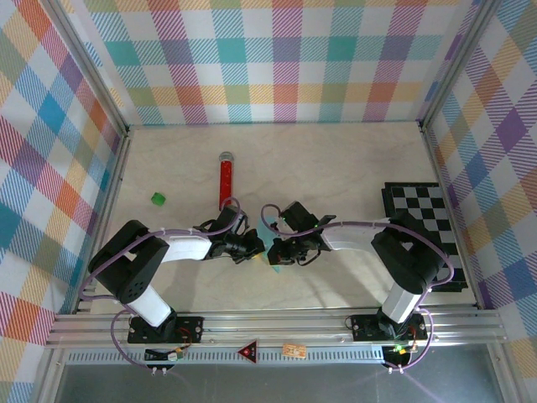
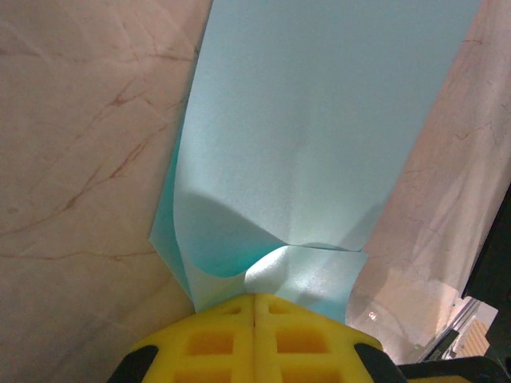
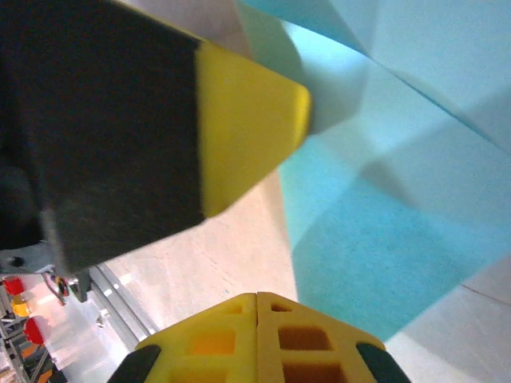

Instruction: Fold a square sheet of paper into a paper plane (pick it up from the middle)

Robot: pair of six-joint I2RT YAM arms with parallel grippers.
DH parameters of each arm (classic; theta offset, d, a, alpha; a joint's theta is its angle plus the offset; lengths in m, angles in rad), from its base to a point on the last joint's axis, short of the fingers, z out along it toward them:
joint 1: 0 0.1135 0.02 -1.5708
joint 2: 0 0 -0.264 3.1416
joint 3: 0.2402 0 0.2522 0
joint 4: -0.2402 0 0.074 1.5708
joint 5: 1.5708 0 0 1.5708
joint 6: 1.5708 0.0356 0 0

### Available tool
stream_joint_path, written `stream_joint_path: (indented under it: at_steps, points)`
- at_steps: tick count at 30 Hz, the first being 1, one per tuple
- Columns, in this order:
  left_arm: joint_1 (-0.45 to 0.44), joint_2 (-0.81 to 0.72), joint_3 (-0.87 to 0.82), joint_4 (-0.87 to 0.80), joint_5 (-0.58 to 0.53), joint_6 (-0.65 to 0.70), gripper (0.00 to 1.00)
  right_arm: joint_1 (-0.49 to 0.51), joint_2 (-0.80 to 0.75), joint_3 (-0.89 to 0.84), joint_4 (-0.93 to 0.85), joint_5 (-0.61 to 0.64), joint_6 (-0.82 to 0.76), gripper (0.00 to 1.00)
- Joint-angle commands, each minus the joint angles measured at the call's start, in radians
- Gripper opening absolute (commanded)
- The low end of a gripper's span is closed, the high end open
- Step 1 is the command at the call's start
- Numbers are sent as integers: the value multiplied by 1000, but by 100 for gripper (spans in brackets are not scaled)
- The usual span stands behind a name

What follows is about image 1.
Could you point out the light blue paper sheet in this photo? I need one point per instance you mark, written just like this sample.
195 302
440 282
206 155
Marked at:
263 239

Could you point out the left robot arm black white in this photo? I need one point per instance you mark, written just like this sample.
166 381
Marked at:
134 264

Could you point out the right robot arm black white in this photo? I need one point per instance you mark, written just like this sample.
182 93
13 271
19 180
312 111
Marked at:
411 260

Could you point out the red glitter tube silver cap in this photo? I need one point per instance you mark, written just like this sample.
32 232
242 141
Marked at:
226 180

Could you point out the small green cube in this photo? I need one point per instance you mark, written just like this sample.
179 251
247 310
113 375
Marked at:
158 199

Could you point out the red triangle warning sticker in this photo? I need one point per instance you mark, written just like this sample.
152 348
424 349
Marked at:
247 352

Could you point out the orange label sticker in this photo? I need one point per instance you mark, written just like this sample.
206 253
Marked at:
293 350

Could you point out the black white chessboard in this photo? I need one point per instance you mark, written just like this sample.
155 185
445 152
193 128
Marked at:
419 197

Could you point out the small controller board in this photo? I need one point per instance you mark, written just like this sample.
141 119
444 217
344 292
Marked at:
396 354
157 354

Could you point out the aluminium front rail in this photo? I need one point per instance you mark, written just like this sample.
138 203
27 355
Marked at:
272 323

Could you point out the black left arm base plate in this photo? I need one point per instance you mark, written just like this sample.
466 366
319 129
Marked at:
189 329

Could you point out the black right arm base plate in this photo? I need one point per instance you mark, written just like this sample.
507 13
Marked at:
365 327

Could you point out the aluminium side rail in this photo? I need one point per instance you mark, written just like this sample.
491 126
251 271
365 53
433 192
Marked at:
110 189
436 168

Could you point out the aluminium frame post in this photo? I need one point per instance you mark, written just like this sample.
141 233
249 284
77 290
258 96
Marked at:
90 63
455 63

